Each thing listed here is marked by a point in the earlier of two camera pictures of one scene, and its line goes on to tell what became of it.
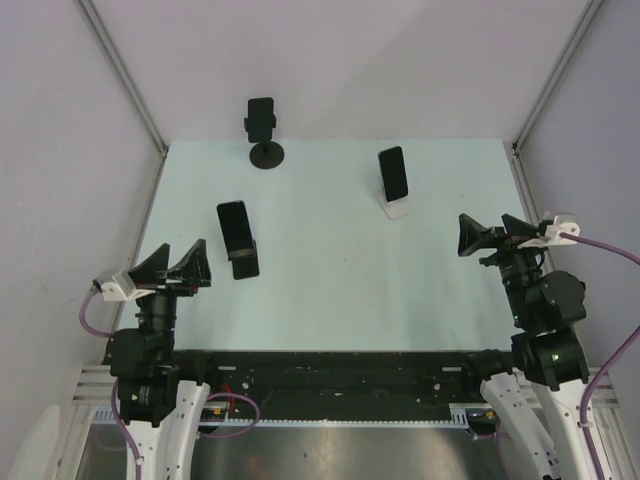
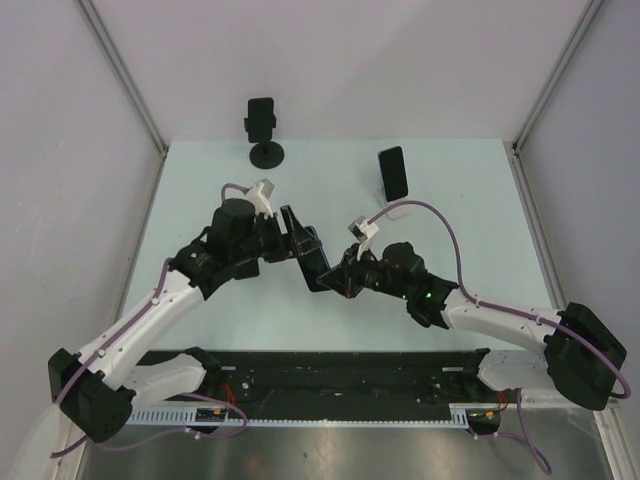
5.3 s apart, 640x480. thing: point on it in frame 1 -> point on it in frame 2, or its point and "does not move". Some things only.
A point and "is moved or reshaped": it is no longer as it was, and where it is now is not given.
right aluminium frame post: (555, 75) does not move
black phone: (394, 173) does not move
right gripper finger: (473, 236) -> (336, 279)
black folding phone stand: (245, 262) does not move
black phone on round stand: (260, 120) does not move
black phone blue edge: (235, 227) is moved or reshaped
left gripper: (193, 270) -> (285, 246)
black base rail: (344, 384) does not move
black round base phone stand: (267, 154) does not move
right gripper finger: (515, 226) -> (349, 259)
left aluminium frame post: (103, 37) does not move
